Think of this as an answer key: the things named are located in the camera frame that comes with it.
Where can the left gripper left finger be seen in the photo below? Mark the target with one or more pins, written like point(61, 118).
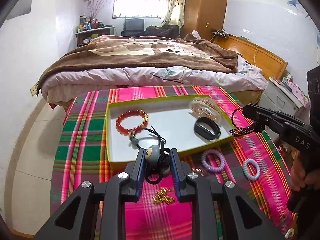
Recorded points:
point(76, 218)

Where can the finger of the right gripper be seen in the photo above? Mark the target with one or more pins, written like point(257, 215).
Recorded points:
point(272, 127)
point(269, 117)

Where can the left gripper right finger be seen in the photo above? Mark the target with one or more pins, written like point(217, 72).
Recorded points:
point(219, 208)

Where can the beige gold hair claw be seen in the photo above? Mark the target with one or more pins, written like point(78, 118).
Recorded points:
point(206, 107)

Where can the black wristband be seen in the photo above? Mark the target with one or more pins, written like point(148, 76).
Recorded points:
point(207, 128)

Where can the person right hand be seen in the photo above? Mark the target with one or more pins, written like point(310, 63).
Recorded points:
point(299, 179)

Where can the grey drawer cabinet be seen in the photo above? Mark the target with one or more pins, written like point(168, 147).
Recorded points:
point(278, 98)

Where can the pink plaid tablecloth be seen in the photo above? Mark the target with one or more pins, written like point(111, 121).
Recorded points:
point(252, 162)

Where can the wooden headboard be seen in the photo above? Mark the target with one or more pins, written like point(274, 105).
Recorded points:
point(271, 64)

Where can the yellow-green shallow box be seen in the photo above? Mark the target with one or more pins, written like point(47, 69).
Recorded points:
point(173, 120)

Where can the brown fleece blanket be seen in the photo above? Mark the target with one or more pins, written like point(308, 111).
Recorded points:
point(109, 51)

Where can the dark clothes pile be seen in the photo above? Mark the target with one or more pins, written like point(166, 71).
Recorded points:
point(169, 31)

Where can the wooden wardrobe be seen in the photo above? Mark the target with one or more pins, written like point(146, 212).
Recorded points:
point(203, 16)

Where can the patterned curtain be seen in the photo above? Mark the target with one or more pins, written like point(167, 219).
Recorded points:
point(175, 13)

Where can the black office chair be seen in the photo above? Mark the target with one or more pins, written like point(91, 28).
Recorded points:
point(133, 27)

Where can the window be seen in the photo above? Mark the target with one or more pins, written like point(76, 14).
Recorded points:
point(139, 8)

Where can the cluttered desk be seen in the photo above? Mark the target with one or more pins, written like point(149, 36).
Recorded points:
point(89, 29)

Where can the dried branch bouquet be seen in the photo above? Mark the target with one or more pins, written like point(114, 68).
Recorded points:
point(94, 7)

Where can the power strip with cables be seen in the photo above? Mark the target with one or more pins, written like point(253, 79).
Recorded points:
point(220, 33)

